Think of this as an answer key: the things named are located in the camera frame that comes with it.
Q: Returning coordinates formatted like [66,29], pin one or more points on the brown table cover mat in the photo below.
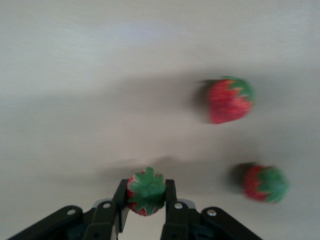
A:
[75,75]

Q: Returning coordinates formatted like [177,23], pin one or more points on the red toy strawberry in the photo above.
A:
[227,102]
[265,185]
[147,190]

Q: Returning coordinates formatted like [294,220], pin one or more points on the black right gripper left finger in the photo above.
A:
[120,197]

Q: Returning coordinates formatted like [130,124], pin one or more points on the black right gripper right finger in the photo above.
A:
[172,212]

